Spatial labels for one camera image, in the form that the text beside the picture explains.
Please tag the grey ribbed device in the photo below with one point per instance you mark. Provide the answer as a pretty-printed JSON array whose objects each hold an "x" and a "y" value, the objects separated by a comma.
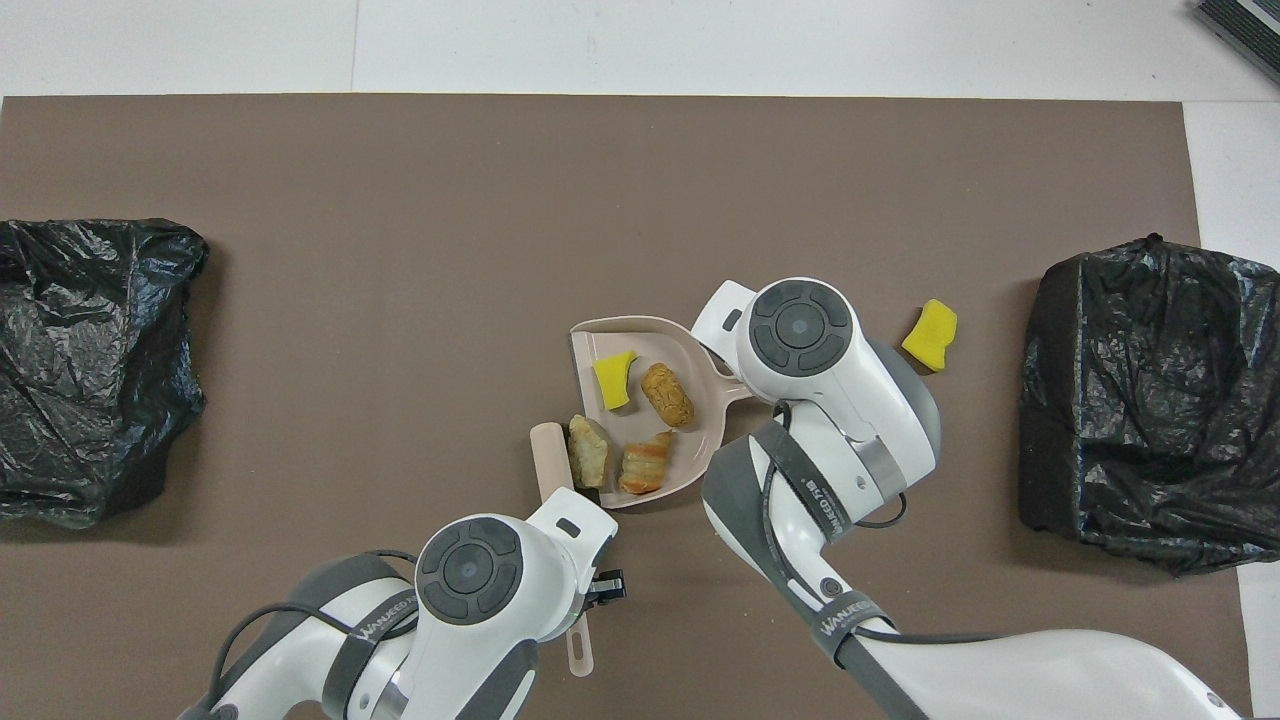
[{"x": 1245, "y": 30}]

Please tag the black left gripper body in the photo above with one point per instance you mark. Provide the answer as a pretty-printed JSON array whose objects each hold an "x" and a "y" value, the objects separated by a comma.
[{"x": 590, "y": 595}]

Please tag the striped orange croissant piece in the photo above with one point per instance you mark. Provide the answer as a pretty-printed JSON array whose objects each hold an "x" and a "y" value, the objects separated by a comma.
[{"x": 645, "y": 465}]

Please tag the black bag lined bin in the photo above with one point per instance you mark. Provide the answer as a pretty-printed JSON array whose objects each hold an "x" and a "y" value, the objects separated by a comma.
[
  {"x": 1140, "y": 400},
  {"x": 100, "y": 370}
]

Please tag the brown table mat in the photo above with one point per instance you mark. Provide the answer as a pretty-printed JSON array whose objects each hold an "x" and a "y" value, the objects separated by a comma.
[{"x": 400, "y": 150}]

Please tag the brown oval cookie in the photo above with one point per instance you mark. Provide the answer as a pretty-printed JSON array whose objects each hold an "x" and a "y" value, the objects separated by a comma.
[{"x": 668, "y": 395}]

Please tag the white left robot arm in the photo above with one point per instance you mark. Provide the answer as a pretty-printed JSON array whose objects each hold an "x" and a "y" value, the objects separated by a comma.
[{"x": 470, "y": 600}]

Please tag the beige plastic dustpan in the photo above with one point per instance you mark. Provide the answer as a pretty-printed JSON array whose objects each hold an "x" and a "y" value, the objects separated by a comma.
[{"x": 690, "y": 450}]

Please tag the beige hand brush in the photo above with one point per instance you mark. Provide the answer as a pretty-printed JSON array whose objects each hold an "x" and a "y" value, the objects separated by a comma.
[{"x": 550, "y": 460}]

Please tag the yellow sponge piece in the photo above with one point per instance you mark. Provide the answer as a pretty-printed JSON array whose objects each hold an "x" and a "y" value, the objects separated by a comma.
[
  {"x": 931, "y": 335},
  {"x": 612, "y": 380}
]

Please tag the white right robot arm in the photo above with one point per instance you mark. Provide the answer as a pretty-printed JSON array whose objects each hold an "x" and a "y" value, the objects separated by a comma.
[{"x": 830, "y": 400}]

